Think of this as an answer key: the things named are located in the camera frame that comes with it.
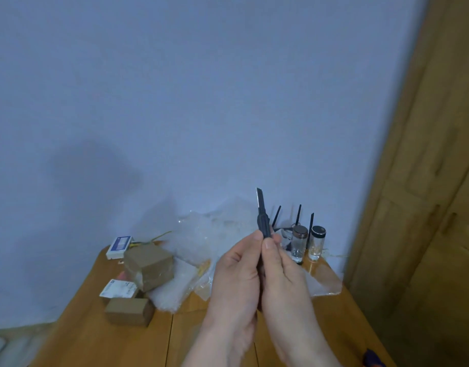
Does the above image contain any person's right hand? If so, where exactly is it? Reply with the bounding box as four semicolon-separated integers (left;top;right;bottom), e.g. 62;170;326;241
260;233;328;358

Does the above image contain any person's left hand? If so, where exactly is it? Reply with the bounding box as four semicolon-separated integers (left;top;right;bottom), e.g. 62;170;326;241
202;230;264;335

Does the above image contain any black utility knife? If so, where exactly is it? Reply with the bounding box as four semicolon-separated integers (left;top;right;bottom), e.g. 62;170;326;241
256;188;273;277

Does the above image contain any person's right forearm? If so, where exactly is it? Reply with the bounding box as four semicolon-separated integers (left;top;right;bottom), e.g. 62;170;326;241
282;340;343;367

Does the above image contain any person's left forearm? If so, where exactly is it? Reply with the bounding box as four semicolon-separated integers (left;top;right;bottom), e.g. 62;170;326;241
181;326;255;367

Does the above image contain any glass vial with brown cap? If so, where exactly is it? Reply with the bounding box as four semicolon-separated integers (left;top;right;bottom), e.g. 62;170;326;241
290;225;309;264

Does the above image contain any black router with antennas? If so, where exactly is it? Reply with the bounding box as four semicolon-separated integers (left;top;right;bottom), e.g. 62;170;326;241
271;204;315;250

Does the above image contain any clear bubble wrap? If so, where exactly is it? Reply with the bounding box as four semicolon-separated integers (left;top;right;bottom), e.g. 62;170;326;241
163;198;260;266

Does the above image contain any glass vial with black cap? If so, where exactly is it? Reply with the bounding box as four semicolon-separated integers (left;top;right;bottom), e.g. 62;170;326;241
308;226;327;262

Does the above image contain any clear plastic bag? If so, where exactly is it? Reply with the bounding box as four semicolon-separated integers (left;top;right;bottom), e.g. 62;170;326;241
194;255;343;301

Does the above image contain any white foam wrap sheet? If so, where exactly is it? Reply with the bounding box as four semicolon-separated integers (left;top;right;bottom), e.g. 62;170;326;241
147;257;205;313

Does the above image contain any large brown cardboard box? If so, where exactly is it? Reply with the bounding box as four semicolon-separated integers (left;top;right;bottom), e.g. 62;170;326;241
123;243;175;293

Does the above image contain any white box with blue label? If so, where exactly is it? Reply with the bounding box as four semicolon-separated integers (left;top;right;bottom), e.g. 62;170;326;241
106;236;134;260

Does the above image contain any small flat brown cardboard box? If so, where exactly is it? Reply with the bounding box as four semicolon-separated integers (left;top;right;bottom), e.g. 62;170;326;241
105;297;156;327

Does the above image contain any dark blue object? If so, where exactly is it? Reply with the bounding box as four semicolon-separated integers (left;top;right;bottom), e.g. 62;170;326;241
362;348;387;367

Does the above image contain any wooden wardrobe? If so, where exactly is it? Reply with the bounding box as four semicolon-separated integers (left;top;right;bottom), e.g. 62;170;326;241
343;0;469;367

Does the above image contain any yellow cable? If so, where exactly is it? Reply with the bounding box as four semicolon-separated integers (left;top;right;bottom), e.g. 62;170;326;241
130;231;173;249

